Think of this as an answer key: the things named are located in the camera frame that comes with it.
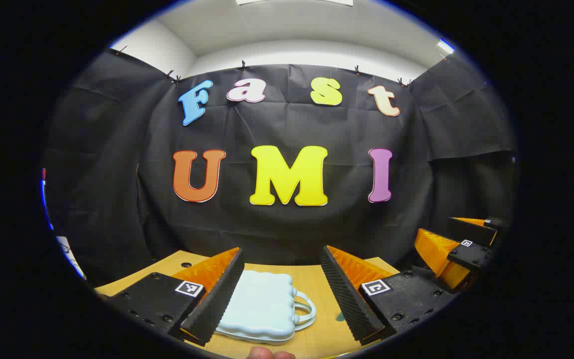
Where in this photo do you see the black backdrop cloth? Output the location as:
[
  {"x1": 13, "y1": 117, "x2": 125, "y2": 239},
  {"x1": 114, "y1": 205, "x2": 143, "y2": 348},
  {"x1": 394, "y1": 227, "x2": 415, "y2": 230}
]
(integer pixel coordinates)
[{"x1": 43, "y1": 47, "x2": 519, "y2": 287}]

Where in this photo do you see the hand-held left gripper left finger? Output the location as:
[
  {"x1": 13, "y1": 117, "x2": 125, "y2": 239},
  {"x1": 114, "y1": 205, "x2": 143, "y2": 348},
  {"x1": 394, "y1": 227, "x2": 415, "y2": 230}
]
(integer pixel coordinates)
[{"x1": 95, "y1": 247, "x2": 245, "y2": 347}]

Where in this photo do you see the white printed board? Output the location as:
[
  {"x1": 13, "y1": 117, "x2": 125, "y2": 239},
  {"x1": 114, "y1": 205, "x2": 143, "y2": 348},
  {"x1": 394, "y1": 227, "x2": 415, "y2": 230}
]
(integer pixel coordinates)
[{"x1": 55, "y1": 236, "x2": 87, "y2": 281}]

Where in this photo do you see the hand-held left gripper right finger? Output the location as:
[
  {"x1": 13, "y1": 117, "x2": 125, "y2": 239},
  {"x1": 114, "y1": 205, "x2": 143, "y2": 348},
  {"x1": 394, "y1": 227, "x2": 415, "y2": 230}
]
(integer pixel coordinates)
[{"x1": 321, "y1": 245, "x2": 457, "y2": 346}]

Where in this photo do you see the light blue suitcase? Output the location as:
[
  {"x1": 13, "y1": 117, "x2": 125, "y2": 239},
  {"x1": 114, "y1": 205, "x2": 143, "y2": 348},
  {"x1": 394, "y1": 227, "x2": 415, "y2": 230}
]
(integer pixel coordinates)
[{"x1": 216, "y1": 270, "x2": 316, "y2": 346}]

